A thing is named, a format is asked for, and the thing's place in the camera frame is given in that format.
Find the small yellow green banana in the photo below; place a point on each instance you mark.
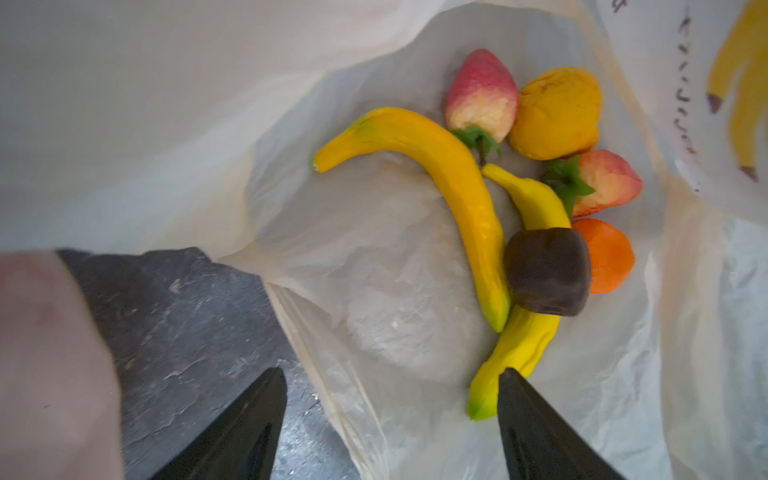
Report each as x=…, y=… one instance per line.
x=526, y=335

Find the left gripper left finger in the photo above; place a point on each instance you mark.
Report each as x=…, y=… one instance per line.
x=242, y=442

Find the pink fruit plate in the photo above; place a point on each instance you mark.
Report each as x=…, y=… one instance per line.
x=60, y=397

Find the dark plum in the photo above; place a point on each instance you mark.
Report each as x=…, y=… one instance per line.
x=549, y=271

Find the red apple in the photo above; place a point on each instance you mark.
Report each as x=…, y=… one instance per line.
x=482, y=103

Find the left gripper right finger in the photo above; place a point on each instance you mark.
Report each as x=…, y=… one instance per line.
x=537, y=442

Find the orange fruit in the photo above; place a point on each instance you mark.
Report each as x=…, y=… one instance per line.
x=611, y=253

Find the yellow pear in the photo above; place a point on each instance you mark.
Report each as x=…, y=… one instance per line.
x=558, y=115

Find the banana print plastic bag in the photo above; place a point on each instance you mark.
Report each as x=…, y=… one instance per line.
x=131, y=126

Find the red strawberry bottom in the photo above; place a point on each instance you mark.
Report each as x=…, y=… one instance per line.
x=593, y=181

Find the long yellow banana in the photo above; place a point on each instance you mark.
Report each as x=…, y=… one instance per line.
x=452, y=168

